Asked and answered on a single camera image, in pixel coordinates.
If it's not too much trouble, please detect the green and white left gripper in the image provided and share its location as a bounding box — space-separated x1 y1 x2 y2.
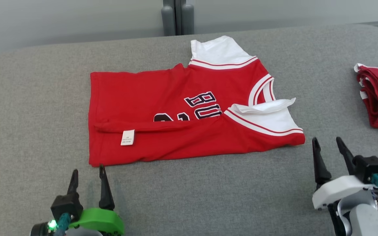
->
65 165 125 236

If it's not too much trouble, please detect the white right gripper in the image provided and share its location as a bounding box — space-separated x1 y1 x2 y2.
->
312 137 376 210

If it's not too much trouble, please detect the grey metal post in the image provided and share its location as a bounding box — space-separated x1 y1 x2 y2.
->
161 0 195 36

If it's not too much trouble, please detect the red and white basketball jersey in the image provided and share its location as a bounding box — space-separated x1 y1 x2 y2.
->
88 35 306 167

